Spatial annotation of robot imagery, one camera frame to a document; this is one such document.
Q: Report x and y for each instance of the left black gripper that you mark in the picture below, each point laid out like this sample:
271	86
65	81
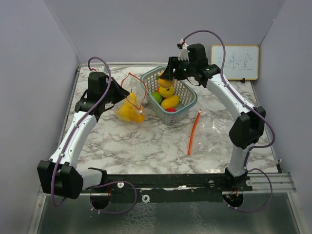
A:
121	92

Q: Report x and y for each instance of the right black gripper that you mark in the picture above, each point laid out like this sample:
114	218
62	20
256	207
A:
168	73

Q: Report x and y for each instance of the orange tangerine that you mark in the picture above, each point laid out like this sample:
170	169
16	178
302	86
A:
165	83

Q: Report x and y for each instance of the yellow pear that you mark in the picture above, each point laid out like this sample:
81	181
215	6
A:
131	100

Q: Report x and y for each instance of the blue plastic basket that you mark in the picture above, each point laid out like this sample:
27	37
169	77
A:
188	97

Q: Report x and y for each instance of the yellow bell pepper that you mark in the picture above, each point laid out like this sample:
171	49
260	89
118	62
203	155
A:
126	114

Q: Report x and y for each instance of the clear zip bag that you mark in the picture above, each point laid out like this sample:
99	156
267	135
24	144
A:
210	135
138	87

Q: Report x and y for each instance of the orange bell pepper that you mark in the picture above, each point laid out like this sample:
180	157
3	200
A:
138	118

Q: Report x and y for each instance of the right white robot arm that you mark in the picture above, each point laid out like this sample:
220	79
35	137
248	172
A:
248	124

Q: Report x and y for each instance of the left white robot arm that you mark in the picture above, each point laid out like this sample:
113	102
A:
58	176

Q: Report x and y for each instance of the clear zip bag on table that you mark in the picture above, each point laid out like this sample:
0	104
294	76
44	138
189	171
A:
210	135

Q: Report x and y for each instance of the yellow apple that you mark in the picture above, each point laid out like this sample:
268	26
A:
166	92

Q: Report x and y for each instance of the green apple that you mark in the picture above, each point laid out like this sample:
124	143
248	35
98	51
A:
157	97

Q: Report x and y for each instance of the yellow mango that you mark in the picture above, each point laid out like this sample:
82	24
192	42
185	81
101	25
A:
170	102

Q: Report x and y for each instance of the small whiteboard with writing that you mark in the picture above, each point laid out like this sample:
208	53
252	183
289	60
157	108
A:
241	61

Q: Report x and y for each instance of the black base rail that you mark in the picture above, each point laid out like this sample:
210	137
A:
158	188

